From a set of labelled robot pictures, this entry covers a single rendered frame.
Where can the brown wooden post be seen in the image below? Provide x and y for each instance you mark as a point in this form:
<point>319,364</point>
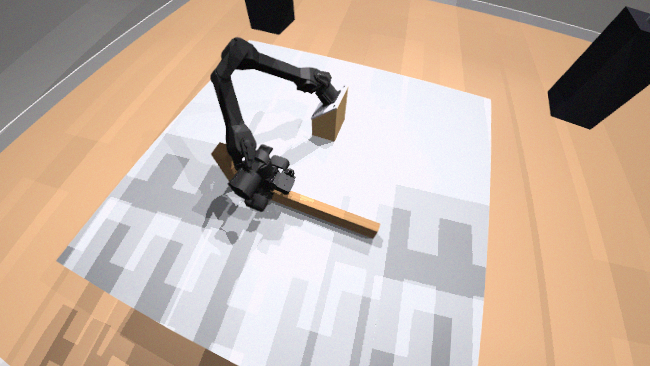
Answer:
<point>224,160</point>

